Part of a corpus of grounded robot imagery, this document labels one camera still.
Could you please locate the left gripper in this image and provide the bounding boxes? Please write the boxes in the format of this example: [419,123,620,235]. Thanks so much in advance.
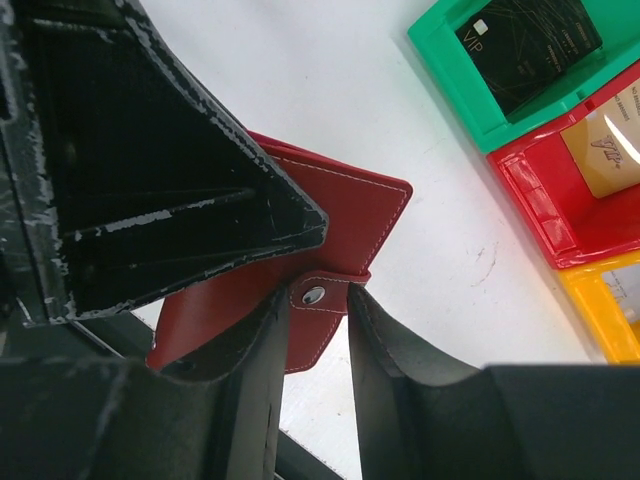
[1,1,329,325]

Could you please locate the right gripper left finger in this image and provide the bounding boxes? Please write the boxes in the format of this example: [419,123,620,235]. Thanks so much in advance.
[1,288,289,479]

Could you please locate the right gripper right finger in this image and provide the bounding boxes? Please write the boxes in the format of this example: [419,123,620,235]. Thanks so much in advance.
[347,284,639,479]

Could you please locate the red leather card holder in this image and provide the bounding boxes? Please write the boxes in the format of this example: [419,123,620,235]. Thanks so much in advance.
[146,133,413,374]

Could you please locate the silver VIP card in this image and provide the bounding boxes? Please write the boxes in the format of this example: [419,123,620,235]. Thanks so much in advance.
[602,264,640,324]

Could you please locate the gold VIP card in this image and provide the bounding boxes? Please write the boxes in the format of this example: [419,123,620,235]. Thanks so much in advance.
[561,81,639,198]

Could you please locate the black VIP card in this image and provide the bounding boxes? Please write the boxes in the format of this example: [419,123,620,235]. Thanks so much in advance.
[456,0,603,115]

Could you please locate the yellow plastic bin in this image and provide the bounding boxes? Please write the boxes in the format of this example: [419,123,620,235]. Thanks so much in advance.
[557,251,639,364]

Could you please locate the red plastic bin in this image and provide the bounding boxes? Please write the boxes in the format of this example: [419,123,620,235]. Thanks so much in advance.
[487,63,639,269]

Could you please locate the green plastic bin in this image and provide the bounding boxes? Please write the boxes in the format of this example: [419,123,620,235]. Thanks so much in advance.
[408,1,639,153]

